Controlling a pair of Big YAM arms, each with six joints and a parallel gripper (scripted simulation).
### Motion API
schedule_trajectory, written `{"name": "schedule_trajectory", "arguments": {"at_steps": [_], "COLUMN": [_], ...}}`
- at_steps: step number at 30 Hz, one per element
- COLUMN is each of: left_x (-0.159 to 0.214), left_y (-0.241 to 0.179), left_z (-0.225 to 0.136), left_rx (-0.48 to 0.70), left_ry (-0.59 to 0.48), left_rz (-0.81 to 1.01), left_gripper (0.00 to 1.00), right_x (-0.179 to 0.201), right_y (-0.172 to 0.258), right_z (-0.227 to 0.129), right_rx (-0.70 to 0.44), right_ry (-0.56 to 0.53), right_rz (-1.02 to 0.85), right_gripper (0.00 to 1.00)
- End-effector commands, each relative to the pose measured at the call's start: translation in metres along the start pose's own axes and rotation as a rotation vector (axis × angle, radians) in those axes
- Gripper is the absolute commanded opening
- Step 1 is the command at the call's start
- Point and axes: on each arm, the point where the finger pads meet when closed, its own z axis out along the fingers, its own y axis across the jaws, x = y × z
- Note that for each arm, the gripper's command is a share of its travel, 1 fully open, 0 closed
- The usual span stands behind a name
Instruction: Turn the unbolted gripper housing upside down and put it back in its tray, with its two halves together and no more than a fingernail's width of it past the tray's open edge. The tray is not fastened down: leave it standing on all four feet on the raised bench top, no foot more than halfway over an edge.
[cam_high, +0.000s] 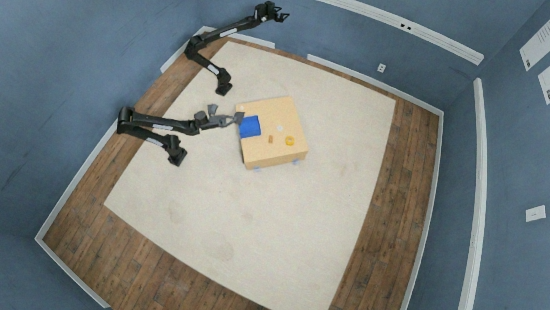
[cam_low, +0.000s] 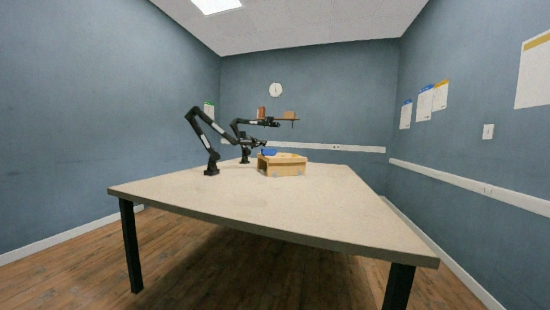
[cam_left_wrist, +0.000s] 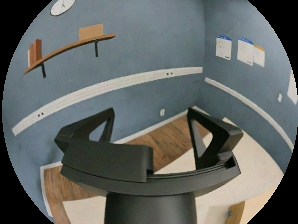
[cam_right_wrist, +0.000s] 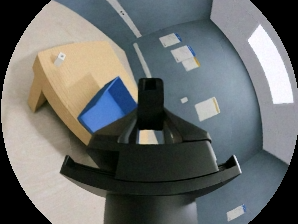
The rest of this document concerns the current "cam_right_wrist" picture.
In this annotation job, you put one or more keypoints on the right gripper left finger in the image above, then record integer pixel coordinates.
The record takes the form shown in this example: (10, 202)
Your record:
(119, 130)

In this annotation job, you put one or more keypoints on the blue open tray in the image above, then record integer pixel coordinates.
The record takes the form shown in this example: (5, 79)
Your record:
(106, 107)

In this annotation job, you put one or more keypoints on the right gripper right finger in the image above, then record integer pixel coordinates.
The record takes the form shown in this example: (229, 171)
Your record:
(182, 131)

